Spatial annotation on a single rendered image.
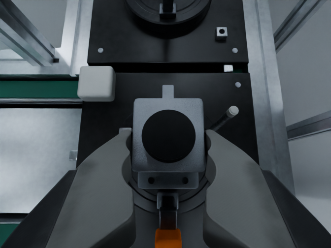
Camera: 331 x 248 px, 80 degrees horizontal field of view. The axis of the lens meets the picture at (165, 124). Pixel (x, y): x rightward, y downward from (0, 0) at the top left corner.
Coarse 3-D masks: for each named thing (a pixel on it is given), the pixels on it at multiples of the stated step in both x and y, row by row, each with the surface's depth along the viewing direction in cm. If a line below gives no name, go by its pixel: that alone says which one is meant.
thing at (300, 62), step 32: (32, 0) 45; (64, 0) 45; (288, 0) 45; (320, 32) 43; (288, 64) 41; (320, 64) 41; (288, 96) 40; (320, 96) 40; (320, 160) 37; (320, 192) 35
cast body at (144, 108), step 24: (168, 96) 17; (144, 120) 12; (168, 120) 11; (192, 120) 12; (144, 144) 11; (168, 144) 11; (192, 144) 11; (144, 168) 11; (168, 168) 11; (192, 168) 11
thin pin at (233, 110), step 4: (232, 108) 17; (236, 108) 17; (228, 112) 17; (232, 112) 17; (236, 112) 17; (224, 116) 18; (228, 116) 18; (232, 116) 17; (220, 120) 19; (224, 120) 19; (228, 120) 18; (216, 124) 21; (220, 124) 20; (212, 128) 23; (216, 128) 22
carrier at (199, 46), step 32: (96, 0) 32; (128, 0) 29; (160, 0) 29; (192, 0) 29; (224, 0) 32; (96, 32) 30; (128, 32) 30; (160, 32) 30; (192, 32) 30; (96, 64) 30; (128, 64) 30; (160, 64) 30; (192, 64) 30; (224, 64) 30
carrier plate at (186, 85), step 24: (120, 96) 28; (144, 96) 28; (192, 96) 28; (216, 96) 28; (240, 96) 28; (96, 120) 27; (120, 120) 27; (216, 120) 27; (240, 120) 27; (96, 144) 27; (240, 144) 26; (144, 216) 24; (192, 216) 24; (144, 240) 24; (192, 240) 24
